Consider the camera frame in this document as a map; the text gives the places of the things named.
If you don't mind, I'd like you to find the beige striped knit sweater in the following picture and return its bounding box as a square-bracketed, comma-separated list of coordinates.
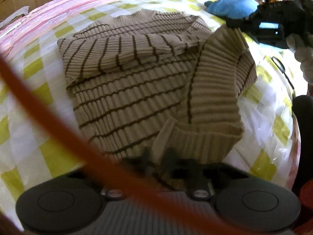
[57, 10, 258, 191]

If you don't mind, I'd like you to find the yellow white checkered bed sheet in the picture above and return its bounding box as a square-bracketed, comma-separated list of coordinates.
[0, 0, 301, 226]

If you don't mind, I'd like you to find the orange cable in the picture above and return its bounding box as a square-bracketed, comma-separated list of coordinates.
[0, 59, 235, 235]

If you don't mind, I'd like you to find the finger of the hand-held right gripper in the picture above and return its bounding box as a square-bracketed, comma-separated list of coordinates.
[225, 7, 265, 29]
[245, 28, 266, 45]

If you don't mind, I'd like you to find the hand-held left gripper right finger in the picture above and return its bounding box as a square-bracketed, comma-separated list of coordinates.
[163, 149, 245, 199]

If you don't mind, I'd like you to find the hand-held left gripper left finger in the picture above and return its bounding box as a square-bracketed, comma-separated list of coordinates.
[71, 149, 156, 199]

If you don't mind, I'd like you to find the blue knit sweater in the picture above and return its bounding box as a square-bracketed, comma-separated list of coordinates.
[204, 0, 260, 20]

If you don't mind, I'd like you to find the pink striped quilt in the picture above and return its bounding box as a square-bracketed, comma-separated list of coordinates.
[0, 0, 220, 61]

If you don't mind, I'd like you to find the white plastic bag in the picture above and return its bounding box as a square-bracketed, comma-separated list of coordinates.
[0, 10, 30, 28]

